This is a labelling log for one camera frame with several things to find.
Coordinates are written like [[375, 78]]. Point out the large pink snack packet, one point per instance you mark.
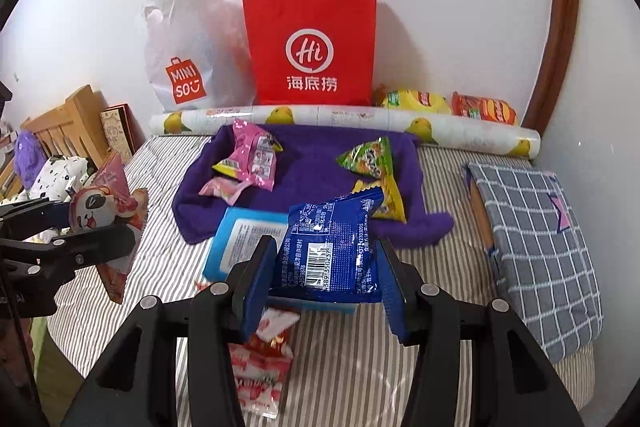
[[252, 152]]

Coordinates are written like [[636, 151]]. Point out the blue snack packet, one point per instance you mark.
[[330, 242]]

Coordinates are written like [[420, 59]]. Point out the grey plaid fabric bag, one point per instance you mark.
[[535, 237]]

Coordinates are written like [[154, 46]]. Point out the white plastic shopping bag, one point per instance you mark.
[[200, 52]]

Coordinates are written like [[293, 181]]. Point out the purple towel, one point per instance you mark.
[[310, 167]]

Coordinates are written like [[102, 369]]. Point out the patterned notebook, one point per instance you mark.
[[120, 129]]

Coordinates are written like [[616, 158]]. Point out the pink panda print snack packet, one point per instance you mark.
[[97, 207]]

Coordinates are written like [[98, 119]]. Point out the orange chip bag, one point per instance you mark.
[[485, 108]]

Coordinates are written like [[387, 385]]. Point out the yellow triangular snack packet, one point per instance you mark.
[[387, 199]]

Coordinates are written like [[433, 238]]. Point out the fruit print paper roll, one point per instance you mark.
[[320, 114]]

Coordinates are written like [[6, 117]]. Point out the red snack packet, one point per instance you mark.
[[277, 324]]

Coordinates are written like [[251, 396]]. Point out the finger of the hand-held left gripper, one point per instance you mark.
[[85, 247], [35, 214]]

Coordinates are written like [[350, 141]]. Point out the red paper bag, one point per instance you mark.
[[310, 52]]

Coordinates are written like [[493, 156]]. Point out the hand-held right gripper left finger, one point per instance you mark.
[[257, 292]]

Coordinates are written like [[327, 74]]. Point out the green triangular snack packet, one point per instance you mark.
[[367, 157]]

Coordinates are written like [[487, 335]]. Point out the striped mattress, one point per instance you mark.
[[165, 257]]

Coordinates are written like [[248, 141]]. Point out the blue tissue box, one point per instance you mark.
[[237, 237]]

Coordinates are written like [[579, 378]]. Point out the brown wooden door frame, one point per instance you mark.
[[560, 32]]

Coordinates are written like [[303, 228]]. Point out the wooden headboard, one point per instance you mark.
[[70, 122]]

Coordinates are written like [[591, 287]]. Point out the white dotted pillow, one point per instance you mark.
[[60, 174]]

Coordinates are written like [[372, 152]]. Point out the small pink candy packet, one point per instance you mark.
[[225, 188]]

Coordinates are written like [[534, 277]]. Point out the purple plush toy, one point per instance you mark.
[[30, 154]]

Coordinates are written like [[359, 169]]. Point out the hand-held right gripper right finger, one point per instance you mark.
[[395, 292]]

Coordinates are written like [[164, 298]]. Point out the white strawberry print snack packet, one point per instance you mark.
[[257, 377]]

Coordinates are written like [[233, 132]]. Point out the yellow chip bag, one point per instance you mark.
[[415, 99]]

